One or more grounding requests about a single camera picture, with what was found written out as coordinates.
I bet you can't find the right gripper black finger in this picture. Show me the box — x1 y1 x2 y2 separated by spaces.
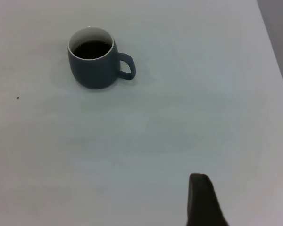
185 173 230 226

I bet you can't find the dark coffee liquid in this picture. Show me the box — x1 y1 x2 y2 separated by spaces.
73 41 111 59

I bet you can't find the grey ceramic mug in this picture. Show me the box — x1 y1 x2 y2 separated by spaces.
67 26 137 90

